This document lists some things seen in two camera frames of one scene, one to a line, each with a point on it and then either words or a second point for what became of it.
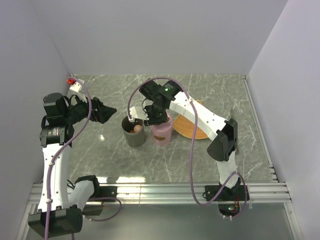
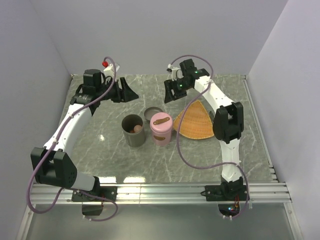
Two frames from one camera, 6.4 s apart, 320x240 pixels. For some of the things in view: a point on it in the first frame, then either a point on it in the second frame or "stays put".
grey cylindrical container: [134, 139] stays put
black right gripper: [151, 120] → [169, 85]
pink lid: [163, 128] stays put
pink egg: [137, 128] stays put
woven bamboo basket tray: [184, 125] stays put
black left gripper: [102, 113] → [129, 94]
